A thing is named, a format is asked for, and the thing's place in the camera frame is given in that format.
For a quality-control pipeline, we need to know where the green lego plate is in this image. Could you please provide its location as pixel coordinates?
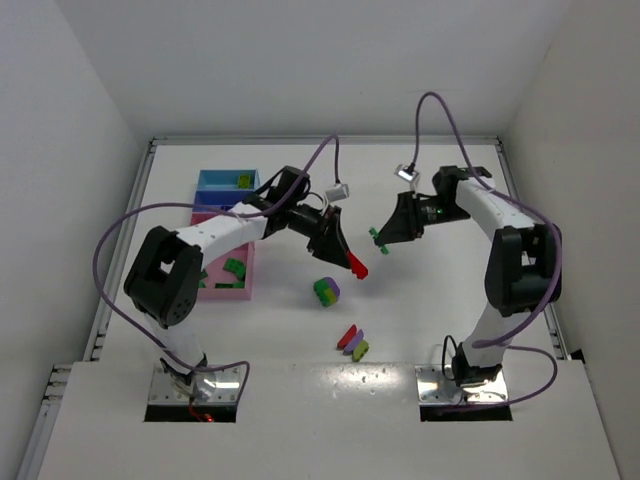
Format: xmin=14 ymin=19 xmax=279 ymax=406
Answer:
xmin=368 ymin=227 xmax=389 ymax=255

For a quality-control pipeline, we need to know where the multicolour lego block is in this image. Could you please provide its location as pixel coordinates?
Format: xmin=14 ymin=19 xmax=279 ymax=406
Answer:
xmin=313 ymin=277 xmax=341 ymax=308

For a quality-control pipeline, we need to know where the dark green lego brick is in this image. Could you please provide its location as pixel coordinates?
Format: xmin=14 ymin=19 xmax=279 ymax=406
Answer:
xmin=199 ymin=270 xmax=208 ymax=288

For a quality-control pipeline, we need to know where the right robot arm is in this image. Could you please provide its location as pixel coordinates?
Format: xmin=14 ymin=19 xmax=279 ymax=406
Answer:
xmin=374 ymin=166 xmax=561 ymax=387

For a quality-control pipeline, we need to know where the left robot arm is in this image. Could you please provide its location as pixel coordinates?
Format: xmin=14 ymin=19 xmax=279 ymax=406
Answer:
xmin=124 ymin=166 xmax=368 ymax=386

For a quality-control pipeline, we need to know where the red half round lego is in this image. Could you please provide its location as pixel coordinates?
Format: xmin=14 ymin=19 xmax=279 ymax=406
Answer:
xmin=336 ymin=324 xmax=358 ymax=350

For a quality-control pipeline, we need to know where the purple half round lego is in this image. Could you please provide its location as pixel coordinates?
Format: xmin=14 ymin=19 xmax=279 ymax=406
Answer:
xmin=344 ymin=329 xmax=364 ymax=354

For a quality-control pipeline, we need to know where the lime small lego brick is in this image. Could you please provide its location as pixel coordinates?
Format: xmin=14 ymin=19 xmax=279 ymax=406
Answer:
xmin=352 ymin=340 xmax=370 ymax=362

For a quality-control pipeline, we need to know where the light blue bin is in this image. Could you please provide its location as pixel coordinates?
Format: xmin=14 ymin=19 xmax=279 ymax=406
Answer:
xmin=197 ymin=169 xmax=260 ymax=190

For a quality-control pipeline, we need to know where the dark blue bin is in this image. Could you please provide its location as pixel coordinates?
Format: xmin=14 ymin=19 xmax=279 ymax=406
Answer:
xmin=192 ymin=189 xmax=253 ymax=212

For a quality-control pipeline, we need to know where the upper pink bin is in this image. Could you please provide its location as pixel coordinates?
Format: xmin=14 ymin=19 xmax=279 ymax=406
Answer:
xmin=189 ymin=212 xmax=218 ymax=226

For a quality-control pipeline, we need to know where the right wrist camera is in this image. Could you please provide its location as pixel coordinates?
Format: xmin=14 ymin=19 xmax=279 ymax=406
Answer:
xmin=395 ymin=164 xmax=420 ymax=189

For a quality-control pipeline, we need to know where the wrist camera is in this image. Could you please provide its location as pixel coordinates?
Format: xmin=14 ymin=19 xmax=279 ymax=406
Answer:
xmin=395 ymin=164 xmax=420 ymax=189
xmin=325 ymin=183 xmax=350 ymax=203

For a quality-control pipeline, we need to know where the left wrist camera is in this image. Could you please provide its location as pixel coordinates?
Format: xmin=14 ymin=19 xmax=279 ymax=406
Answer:
xmin=325 ymin=183 xmax=350 ymax=203

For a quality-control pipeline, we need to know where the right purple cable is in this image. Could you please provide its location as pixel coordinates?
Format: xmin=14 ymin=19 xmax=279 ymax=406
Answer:
xmin=399 ymin=91 xmax=563 ymax=412

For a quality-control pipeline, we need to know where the purple cable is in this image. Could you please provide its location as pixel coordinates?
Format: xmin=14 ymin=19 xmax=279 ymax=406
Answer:
xmin=92 ymin=132 xmax=346 ymax=401
xmin=399 ymin=91 xmax=563 ymax=412

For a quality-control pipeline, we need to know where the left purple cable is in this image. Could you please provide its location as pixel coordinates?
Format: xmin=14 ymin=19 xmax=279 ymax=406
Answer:
xmin=92 ymin=132 xmax=346 ymax=401

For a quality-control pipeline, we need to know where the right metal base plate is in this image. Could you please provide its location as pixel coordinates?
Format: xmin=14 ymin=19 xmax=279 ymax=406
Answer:
xmin=415 ymin=364 xmax=509 ymax=407

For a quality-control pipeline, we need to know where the metal base plate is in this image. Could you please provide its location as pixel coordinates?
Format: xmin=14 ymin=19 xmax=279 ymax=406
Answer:
xmin=147 ymin=366 xmax=241 ymax=407
xmin=415 ymin=364 xmax=509 ymax=407

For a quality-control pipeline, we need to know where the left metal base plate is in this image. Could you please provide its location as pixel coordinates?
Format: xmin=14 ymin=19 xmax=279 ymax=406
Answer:
xmin=147 ymin=366 xmax=241 ymax=407

